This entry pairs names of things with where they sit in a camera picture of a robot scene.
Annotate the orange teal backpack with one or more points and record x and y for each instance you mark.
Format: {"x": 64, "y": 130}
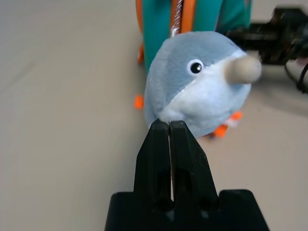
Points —
{"x": 154, "y": 24}

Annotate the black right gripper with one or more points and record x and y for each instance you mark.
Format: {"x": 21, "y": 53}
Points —
{"x": 291, "y": 33}

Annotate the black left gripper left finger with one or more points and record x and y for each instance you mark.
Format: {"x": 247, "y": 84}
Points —
{"x": 149, "y": 163}

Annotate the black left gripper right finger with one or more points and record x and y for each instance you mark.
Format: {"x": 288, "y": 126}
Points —
{"x": 190, "y": 168}

